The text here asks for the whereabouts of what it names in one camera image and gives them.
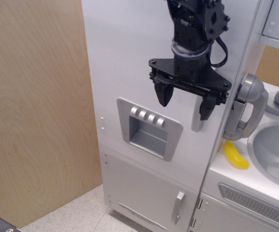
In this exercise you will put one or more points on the white lower freezer door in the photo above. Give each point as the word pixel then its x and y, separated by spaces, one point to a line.
pixel 144 195

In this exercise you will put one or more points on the grey ice dispenser panel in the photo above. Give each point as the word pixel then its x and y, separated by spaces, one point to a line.
pixel 148 130

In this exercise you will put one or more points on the plywood board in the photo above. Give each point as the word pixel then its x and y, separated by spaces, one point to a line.
pixel 48 144

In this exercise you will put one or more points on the brass door hinge lower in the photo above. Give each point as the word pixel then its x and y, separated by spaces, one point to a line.
pixel 193 222

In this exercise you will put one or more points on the grey freezer door handle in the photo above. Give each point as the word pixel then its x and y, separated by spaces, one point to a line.
pixel 177 205

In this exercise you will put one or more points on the white toy fridge door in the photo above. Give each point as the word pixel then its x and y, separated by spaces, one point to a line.
pixel 122 36

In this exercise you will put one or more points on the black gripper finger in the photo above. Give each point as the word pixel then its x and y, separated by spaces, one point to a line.
pixel 207 106
pixel 164 90

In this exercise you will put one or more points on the yellow toy banana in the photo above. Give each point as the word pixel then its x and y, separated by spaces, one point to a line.
pixel 233 156

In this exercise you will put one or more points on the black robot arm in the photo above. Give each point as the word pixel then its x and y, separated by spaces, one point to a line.
pixel 197 25

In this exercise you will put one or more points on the grey oven vent panel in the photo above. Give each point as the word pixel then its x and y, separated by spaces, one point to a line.
pixel 249 202

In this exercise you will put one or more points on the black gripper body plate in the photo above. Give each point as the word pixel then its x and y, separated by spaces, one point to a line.
pixel 195 76

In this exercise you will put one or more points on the brass door hinge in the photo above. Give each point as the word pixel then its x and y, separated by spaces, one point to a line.
pixel 193 222
pixel 199 203

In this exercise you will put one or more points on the silver toy sink bowl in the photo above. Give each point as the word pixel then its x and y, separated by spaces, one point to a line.
pixel 263 149

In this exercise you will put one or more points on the grey fridge door handle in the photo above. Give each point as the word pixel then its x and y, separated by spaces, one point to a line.
pixel 197 123

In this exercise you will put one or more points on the grey toy telephone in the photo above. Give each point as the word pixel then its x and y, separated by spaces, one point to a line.
pixel 247 110

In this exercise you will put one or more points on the brass door hinge upper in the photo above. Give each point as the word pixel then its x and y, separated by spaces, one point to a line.
pixel 199 203

